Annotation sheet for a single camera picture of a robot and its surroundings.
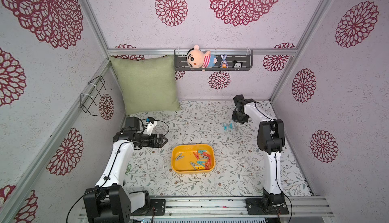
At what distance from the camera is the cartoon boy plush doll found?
33.5 inches

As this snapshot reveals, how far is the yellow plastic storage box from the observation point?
0.87 metres

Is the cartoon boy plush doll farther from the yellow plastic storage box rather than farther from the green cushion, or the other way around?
the yellow plastic storage box
